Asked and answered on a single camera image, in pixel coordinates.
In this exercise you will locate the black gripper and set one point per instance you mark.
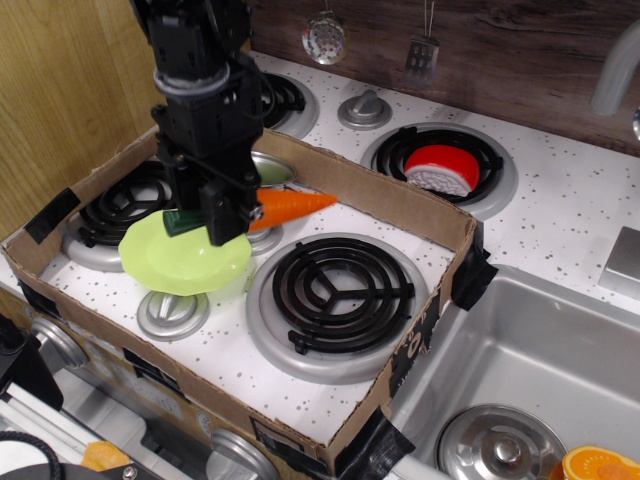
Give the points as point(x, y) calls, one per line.
point(207, 128)

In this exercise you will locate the orange toy carrot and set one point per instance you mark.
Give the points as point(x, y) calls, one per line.
point(278, 207)

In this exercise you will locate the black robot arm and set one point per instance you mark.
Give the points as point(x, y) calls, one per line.
point(197, 37)

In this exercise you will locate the light green plastic plate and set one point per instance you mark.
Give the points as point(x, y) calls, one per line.
point(186, 264)

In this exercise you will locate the small steel pot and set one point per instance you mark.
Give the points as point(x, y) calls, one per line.
point(274, 172)

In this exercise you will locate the back left black burner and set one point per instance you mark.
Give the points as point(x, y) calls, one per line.
point(288, 106)

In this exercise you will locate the black burner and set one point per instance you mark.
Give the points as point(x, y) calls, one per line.
point(288, 106)
point(330, 309)
point(498, 181)
point(91, 237)

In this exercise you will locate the front silver stove knob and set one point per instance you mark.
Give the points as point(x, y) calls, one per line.
point(168, 317)

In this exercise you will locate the front left black burner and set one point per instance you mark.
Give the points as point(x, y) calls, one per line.
point(91, 237)

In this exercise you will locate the front right black burner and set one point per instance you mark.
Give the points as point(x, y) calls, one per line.
point(330, 309)

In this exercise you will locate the back silver stove knob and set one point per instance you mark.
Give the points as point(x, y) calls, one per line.
point(364, 112)

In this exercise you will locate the hanging silver strainer ladle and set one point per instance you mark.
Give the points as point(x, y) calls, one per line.
point(325, 36)

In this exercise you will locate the brown cardboard fence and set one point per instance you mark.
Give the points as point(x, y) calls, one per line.
point(306, 429)

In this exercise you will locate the silver oven knob left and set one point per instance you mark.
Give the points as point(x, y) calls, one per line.
point(57, 348)

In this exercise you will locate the silver oven knob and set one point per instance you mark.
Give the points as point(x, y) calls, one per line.
point(57, 348)
point(232, 457)

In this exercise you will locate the red white toy cheese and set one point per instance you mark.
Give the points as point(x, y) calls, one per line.
point(443, 169)

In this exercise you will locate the hanging silver spatula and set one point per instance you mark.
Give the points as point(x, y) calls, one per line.
point(421, 59)

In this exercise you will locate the silver oven knob right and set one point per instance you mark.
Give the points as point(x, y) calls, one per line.
point(232, 457)

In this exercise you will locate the back right black burner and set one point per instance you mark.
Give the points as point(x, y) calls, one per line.
point(498, 181)

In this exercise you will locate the steel sink basin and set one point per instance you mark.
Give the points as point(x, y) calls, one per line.
point(569, 360)

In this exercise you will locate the silver pot lid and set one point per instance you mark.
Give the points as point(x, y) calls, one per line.
point(492, 441)

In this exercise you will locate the silver faucet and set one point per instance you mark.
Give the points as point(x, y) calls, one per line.
point(617, 74)

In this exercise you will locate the orange slice toy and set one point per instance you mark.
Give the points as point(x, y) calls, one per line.
point(594, 463)

